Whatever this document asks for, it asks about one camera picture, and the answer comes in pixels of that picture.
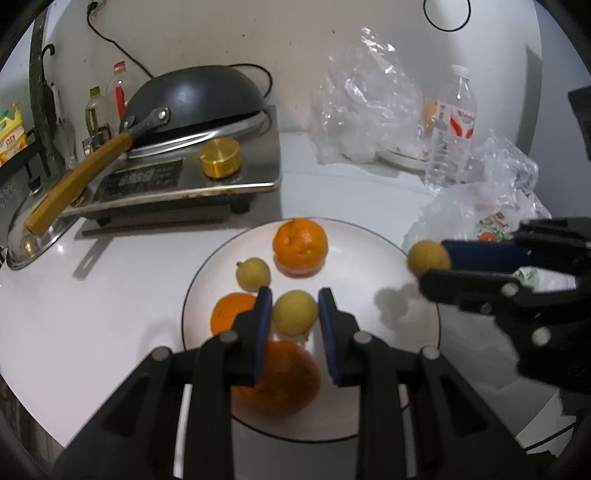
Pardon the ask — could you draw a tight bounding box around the black metal rack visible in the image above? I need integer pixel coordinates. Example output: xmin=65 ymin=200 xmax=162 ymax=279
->
xmin=0 ymin=129 xmax=51 ymax=208

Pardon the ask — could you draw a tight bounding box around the red label clear bottle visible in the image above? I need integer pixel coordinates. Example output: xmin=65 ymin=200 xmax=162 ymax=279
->
xmin=107 ymin=61 xmax=139 ymax=123

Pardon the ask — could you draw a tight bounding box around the yellow dish soap bottle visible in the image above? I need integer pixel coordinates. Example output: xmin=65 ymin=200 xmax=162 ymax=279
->
xmin=0 ymin=102 xmax=31 ymax=167

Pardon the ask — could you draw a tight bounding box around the black wok with yellow handle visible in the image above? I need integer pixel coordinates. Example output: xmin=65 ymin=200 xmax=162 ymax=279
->
xmin=23 ymin=66 xmax=269 ymax=236

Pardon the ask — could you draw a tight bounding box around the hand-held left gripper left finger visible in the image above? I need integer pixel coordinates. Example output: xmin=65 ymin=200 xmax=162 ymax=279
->
xmin=53 ymin=286 xmax=274 ymax=480

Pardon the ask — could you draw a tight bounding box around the large orange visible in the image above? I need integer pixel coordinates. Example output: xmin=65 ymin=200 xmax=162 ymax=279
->
xmin=420 ymin=99 xmax=439 ymax=132

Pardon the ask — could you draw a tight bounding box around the dark vertical pipe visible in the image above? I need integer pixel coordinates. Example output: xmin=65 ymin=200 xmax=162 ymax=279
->
xmin=28 ymin=18 xmax=61 ymax=181

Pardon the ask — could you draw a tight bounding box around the printed clear plastic bag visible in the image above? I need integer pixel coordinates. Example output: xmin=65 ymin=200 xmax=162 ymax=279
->
xmin=402 ymin=134 xmax=552 ymax=296

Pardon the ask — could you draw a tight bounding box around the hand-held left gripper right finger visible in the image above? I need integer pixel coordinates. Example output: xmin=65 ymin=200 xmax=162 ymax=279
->
xmin=318 ymin=287 xmax=539 ymax=480

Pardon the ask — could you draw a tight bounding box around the small yellow round fruit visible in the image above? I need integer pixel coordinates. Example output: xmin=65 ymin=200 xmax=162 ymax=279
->
xmin=235 ymin=258 xmax=271 ymax=292
xmin=406 ymin=240 xmax=452 ymax=278
xmin=271 ymin=290 xmax=320 ymax=336

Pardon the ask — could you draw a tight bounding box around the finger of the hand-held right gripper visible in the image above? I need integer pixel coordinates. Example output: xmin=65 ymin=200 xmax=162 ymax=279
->
xmin=441 ymin=217 xmax=591 ymax=278
xmin=418 ymin=270 xmax=591 ymax=319

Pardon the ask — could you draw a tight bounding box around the black cooker cable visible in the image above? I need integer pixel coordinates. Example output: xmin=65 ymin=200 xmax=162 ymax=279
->
xmin=87 ymin=0 xmax=274 ymax=104

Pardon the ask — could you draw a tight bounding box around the cooking oil bottle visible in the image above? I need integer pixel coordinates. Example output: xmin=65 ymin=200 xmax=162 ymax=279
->
xmin=84 ymin=87 xmax=116 ymax=139

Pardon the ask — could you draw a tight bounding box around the mandarin orange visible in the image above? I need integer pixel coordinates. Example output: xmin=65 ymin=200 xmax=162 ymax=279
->
xmin=211 ymin=293 xmax=257 ymax=337
xmin=231 ymin=340 xmax=321 ymax=418
xmin=272 ymin=218 xmax=329 ymax=278

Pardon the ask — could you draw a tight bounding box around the steel pot lid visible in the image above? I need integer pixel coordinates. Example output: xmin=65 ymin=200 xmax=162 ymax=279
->
xmin=7 ymin=182 xmax=86 ymax=271

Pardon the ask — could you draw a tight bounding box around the white plate with dark rim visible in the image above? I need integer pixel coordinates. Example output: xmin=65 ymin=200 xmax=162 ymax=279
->
xmin=181 ymin=217 xmax=441 ymax=441

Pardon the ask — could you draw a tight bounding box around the crumpled clear plastic bag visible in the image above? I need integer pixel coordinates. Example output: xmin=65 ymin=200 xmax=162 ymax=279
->
xmin=309 ymin=28 xmax=437 ymax=164

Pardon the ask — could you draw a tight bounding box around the clear plastic water bottle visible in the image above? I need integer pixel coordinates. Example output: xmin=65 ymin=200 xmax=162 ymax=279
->
xmin=425 ymin=65 xmax=477 ymax=188

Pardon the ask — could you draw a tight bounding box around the white dish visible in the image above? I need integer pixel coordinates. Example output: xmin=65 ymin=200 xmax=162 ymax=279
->
xmin=376 ymin=141 xmax=437 ymax=172

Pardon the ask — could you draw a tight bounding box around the steel induction cooker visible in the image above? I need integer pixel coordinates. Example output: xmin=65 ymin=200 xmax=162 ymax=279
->
xmin=76 ymin=105 xmax=283 ymax=229

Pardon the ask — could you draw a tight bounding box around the black range hood cable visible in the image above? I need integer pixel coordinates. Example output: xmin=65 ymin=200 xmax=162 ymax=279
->
xmin=424 ymin=0 xmax=472 ymax=32

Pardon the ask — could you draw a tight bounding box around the gold cooker knob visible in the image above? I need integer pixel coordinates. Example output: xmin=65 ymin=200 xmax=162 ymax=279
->
xmin=199 ymin=137 xmax=242 ymax=180

